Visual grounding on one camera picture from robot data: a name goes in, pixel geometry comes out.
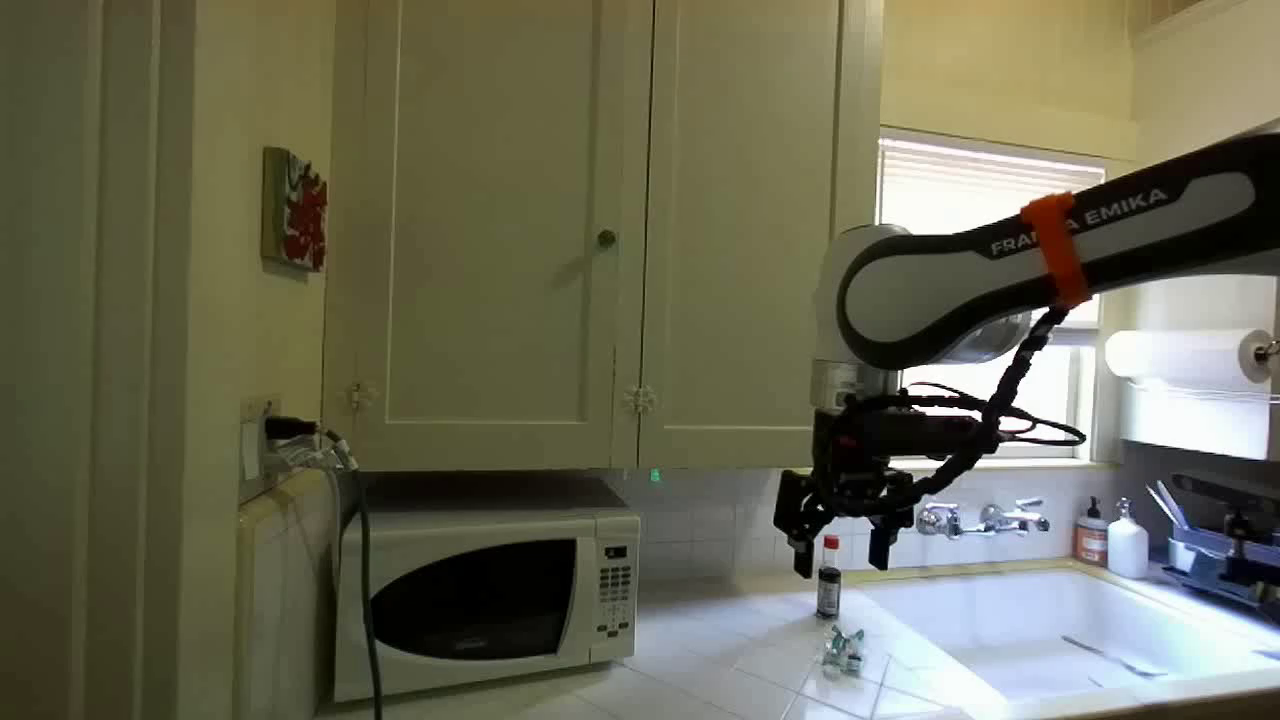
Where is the long thin utensil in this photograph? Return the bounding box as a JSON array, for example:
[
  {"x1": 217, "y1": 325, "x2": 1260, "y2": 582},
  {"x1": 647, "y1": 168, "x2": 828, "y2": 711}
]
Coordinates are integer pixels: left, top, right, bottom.
[{"x1": 1056, "y1": 627, "x2": 1168, "y2": 685}]

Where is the wide cream cabinet door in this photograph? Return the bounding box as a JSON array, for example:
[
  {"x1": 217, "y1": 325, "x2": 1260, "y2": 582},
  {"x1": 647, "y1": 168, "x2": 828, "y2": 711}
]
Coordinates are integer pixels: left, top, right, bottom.
[{"x1": 323, "y1": 0, "x2": 655, "y2": 471}]

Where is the chrome faucet with spout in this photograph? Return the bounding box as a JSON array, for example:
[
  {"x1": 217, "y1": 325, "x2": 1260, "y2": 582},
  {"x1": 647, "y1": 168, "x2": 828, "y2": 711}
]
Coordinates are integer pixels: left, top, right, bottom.
[{"x1": 976, "y1": 493, "x2": 1056, "y2": 541}]

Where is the white soap bottle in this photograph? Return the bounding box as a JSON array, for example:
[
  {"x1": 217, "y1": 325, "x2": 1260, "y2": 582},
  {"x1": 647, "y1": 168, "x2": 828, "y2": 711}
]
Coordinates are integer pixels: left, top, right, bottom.
[{"x1": 1105, "y1": 493, "x2": 1155, "y2": 586}]

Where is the chrome faucet handle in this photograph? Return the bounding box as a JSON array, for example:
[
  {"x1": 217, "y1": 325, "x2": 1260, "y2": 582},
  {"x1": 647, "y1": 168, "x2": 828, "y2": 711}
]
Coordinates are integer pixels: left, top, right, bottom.
[{"x1": 912, "y1": 502, "x2": 967, "y2": 543}]

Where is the white window blind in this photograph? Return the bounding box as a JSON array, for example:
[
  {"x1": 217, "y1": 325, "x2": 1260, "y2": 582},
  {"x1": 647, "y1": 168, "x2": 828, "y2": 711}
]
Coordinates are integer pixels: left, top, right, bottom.
[{"x1": 875, "y1": 131, "x2": 1111, "y2": 465}]

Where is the dish rack with utensils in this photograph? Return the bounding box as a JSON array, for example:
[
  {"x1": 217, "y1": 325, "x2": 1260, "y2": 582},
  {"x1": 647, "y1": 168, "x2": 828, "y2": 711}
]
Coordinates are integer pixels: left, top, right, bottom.
[{"x1": 1143, "y1": 467, "x2": 1280, "y2": 621}]

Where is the kitchen window frame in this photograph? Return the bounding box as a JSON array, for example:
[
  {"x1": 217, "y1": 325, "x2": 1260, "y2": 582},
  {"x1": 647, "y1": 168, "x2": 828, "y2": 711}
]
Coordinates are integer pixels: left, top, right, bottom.
[{"x1": 871, "y1": 124, "x2": 1119, "y2": 471}]

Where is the white microwave oven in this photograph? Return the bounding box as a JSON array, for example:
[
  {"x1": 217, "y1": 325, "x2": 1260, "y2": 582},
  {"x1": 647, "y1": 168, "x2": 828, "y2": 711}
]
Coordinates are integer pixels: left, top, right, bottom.
[{"x1": 328, "y1": 471, "x2": 643, "y2": 709}]

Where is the black power cable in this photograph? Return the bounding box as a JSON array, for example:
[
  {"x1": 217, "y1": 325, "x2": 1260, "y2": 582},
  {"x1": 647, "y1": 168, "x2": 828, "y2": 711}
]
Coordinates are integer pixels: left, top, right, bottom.
[{"x1": 330, "y1": 448, "x2": 392, "y2": 720}]

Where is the wall outlet with plugs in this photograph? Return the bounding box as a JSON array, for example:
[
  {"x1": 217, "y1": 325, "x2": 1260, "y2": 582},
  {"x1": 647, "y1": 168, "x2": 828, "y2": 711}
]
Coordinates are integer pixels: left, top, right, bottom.
[{"x1": 240, "y1": 406, "x2": 354, "y2": 508}]

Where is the crumpled clear plastic wrapper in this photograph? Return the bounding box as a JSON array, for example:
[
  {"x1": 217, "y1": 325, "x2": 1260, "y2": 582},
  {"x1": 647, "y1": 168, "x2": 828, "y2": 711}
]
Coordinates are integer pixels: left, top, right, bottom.
[{"x1": 814, "y1": 621, "x2": 871, "y2": 685}]

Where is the orange strap on arm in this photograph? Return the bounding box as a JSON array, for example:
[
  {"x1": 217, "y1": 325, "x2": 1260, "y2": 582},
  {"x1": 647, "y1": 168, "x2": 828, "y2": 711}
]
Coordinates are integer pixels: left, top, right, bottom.
[{"x1": 1019, "y1": 189, "x2": 1096, "y2": 318}]

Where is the soy sauce bottle red cap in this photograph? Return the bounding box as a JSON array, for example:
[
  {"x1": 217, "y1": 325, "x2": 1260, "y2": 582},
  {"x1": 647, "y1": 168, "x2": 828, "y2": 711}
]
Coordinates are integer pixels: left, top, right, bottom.
[{"x1": 813, "y1": 532, "x2": 846, "y2": 623}]

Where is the cream wall cabinet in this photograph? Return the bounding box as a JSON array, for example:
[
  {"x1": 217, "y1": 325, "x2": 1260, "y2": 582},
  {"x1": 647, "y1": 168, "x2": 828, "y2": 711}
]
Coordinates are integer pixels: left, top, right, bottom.
[{"x1": 321, "y1": 0, "x2": 889, "y2": 477}]

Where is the brown soap bottle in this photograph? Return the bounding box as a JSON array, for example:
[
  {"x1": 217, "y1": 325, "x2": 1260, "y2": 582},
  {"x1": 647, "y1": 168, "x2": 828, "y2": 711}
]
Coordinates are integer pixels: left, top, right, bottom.
[{"x1": 1069, "y1": 493, "x2": 1111, "y2": 572}]

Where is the white kitchen sink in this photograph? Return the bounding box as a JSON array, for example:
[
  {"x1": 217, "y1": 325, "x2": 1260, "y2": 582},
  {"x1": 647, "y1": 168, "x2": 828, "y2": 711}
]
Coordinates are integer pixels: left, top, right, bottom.
[{"x1": 860, "y1": 563, "x2": 1280, "y2": 711}]

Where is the narrow cream cabinet door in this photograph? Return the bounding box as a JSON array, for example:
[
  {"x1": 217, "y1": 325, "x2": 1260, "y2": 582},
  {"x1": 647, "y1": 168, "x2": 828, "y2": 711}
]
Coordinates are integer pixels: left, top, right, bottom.
[{"x1": 637, "y1": 0, "x2": 889, "y2": 471}]

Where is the red floral wall picture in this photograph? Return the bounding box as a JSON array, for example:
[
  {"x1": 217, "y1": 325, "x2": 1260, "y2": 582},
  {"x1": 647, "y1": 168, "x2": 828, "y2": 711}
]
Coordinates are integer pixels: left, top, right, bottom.
[{"x1": 258, "y1": 145, "x2": 330, "y2": 280}]

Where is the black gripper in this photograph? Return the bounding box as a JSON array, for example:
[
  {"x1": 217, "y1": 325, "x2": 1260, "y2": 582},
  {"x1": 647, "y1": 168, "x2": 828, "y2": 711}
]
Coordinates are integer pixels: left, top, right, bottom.
[{"x1": 777, "y1": 395, "x2": 995, "y2": 586}]

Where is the white paper towel roll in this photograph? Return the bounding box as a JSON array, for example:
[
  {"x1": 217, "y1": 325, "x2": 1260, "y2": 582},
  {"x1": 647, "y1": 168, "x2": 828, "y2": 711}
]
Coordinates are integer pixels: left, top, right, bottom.
[{"x1": 1100, "y1": 325, "x2": 1280, "y2": 392}]

